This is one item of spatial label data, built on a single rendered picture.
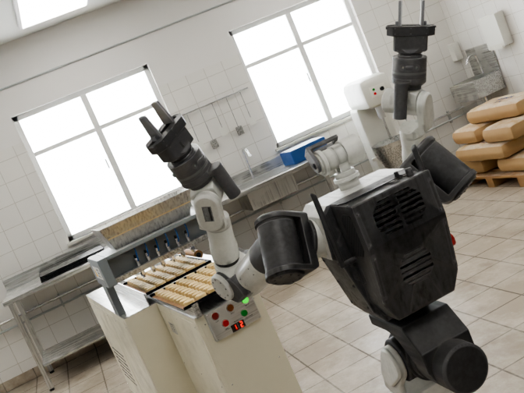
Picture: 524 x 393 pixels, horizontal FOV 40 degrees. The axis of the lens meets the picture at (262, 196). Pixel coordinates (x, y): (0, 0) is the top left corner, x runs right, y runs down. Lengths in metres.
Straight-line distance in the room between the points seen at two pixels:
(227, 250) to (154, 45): 5.61
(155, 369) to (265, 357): 0.79
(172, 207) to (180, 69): 3.49
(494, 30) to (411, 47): 5.80
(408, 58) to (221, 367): 1.93
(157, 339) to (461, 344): 2.57
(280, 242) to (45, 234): 5.66
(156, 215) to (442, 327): 2.53
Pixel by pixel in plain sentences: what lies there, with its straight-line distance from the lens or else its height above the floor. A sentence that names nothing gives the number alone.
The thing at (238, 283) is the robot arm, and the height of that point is 1.24.
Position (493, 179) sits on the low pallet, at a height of 0.07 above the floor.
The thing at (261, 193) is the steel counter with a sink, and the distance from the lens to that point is 6.79.
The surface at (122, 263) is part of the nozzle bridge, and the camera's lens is 3.97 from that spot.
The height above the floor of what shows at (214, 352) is 0.66.
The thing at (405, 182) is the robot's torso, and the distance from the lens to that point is 1.54.
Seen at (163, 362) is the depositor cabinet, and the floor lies 0.52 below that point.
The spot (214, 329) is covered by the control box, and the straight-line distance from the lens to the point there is 3.29.
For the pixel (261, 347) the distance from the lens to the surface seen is 3.42.
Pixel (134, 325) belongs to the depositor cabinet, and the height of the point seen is 0.78.
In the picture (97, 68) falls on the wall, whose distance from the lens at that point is 7.23.
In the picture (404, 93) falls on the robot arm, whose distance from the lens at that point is 1.87.
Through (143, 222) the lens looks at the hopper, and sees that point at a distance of 3.95.
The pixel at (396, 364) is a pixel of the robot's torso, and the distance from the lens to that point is 1.75.
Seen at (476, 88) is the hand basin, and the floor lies 0.82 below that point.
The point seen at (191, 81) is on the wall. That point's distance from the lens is 7.33.
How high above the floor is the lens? 1.66
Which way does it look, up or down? 8 degrees down
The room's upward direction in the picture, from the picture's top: 23 degrees counter-clockwise
